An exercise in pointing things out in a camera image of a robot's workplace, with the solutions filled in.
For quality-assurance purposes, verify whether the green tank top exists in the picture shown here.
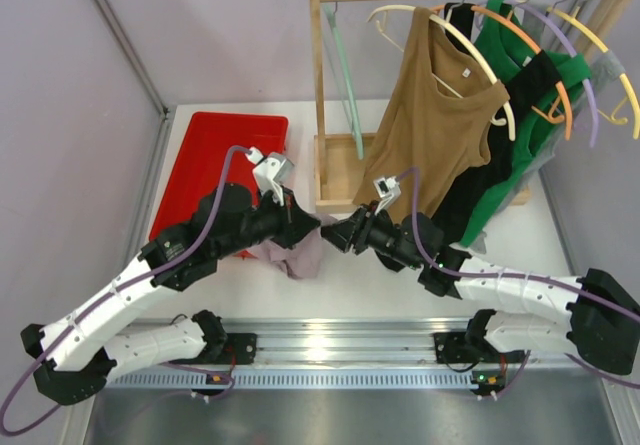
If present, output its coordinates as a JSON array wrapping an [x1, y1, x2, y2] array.
[[453, 17, 591, 247]]

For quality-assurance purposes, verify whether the brown tank top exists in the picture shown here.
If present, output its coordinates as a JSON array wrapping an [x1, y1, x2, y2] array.
[[353, 8, 509, 222]]

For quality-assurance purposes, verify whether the pink tank top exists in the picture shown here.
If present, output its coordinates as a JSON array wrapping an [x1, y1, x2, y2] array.
[[249, 229, 323, 280]]

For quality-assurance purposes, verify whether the aluminium mounting rail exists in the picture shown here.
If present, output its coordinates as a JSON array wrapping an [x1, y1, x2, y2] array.
[[79, 316, 621, 391]]

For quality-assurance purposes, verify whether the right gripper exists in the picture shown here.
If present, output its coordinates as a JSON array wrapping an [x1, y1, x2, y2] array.
[[319, 200, 423, 271]]

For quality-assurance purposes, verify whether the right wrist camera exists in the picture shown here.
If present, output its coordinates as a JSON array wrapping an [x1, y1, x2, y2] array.
[[373, 176, 401, 215]]

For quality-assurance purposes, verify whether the purple hanger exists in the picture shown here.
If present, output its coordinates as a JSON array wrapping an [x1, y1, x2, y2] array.
[[519, 0, 600, 148]]

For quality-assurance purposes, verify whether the black tank top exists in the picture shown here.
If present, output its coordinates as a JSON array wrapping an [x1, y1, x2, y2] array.
[[432, 17, 554, 244]]

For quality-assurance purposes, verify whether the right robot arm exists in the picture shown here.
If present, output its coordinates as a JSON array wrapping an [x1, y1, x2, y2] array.
[[321, 205, 639, 376]]

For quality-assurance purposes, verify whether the mint green hanger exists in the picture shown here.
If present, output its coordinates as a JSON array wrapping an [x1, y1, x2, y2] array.
[[323, 0, 364, 160]]

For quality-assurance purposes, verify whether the yellow hanger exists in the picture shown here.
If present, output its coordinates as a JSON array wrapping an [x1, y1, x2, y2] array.
[[546, 0, 639, 148]]

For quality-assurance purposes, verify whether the red plastic tray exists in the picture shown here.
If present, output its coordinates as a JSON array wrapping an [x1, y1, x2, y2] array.
[[149, 111, 289, 240]]

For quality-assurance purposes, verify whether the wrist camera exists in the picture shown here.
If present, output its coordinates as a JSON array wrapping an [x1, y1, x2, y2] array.
[[247, 147, 294, 202], [373, 176, 401, 215]]

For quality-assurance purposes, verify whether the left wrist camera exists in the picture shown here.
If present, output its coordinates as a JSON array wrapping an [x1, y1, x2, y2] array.
[[247, 147, 294, 202]]

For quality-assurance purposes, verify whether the cream hanger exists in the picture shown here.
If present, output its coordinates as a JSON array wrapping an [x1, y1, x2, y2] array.
[[367, 5, 516, 141]]

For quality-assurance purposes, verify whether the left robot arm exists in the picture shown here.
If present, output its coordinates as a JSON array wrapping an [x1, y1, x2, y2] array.
[[21, 183, 320, 406]]

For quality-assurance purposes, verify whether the wooden clothes rack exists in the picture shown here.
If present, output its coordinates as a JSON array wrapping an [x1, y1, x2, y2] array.
[[306, 0, 640, 215]]

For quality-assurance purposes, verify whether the orange hanger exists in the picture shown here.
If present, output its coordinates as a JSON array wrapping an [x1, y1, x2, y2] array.
[[432, 0, 574, 141]]

